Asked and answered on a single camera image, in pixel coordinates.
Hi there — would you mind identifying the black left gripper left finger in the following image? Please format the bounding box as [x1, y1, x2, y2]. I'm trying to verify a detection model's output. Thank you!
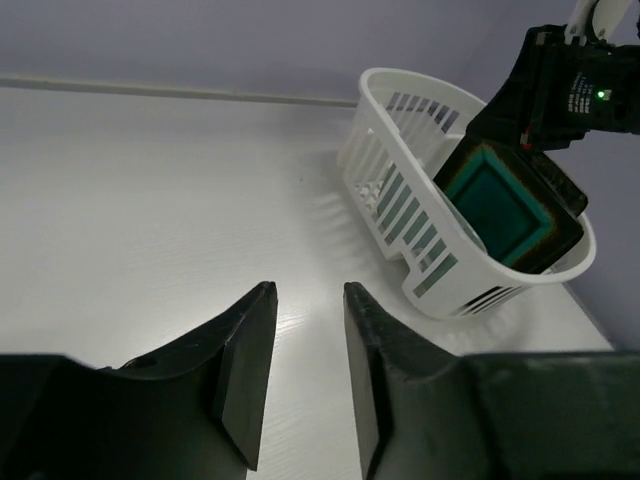
[1, 281, 277, 479]

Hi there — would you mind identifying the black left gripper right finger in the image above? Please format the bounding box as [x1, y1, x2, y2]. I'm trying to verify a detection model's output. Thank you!
[343, 282, 639, 479]

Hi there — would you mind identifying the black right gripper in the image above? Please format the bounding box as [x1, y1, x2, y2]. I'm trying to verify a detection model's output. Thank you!
[466, 25, 639, 151]

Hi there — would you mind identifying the black floral square plate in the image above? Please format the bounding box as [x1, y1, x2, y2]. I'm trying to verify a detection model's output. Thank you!
[521, 151, 588, 217]

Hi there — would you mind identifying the teal square plate dark rim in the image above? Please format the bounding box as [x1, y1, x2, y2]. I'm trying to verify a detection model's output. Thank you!
[434, 136, 584, 274]

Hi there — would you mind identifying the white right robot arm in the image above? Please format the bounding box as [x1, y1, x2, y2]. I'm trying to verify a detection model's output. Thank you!
[466, 1, 639, 151]

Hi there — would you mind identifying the white plastic dish rack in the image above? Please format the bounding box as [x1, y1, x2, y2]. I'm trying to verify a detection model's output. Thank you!
[338, 68, 596, 319]

